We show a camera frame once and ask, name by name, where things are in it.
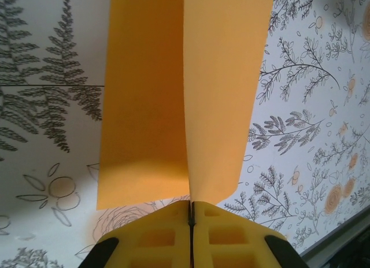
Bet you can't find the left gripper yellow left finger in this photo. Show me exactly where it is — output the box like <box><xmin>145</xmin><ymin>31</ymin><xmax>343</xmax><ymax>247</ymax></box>
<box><xmin>77</xmin><ymin>200</ymin><xmax>192</xmax><ymax>268</ymax></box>

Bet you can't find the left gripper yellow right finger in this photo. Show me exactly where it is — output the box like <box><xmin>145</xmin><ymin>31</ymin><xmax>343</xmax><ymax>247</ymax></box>
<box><xmin>191</xmin><ymin>200</ymin><xmax>301</xmax><ymax>268</ymax></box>

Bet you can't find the orange paper sheet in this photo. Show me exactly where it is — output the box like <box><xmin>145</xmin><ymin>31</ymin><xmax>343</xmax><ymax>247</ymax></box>
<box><xmin>95</xmin><ymin>0</ymin><xmax>275</xmax><ymax>211</ymax></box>

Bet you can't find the floral patterned table cover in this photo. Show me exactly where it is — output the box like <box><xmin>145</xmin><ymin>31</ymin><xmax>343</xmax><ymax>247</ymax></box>
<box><xmin>0</xmin><ymin>0</ymin><xmax>370</xmax><ymax>268</ymax></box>

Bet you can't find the long aluminium frame rail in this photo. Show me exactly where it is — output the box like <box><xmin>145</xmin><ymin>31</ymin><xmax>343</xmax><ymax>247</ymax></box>
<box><xmin>299</xmin><ymin>211</ymin><xmax>370</xmax><ymax>268</ymax></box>

